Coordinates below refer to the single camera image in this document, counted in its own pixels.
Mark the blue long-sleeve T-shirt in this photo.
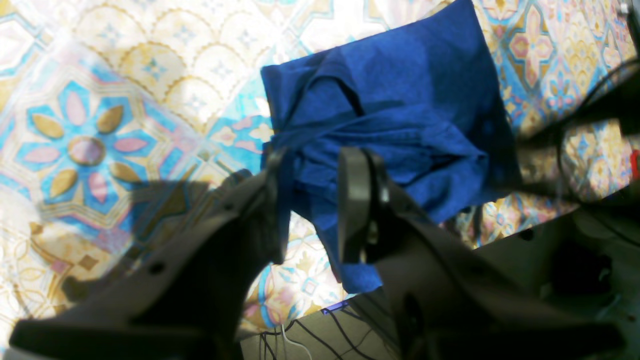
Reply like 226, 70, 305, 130
260, 0, 523, 295

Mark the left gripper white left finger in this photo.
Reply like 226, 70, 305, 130
9, 148, 288, 360

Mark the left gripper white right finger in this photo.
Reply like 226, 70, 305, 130
337, 147, 626, 360

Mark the patterned tile tablecloth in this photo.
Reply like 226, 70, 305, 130
1, 0, 639, 353

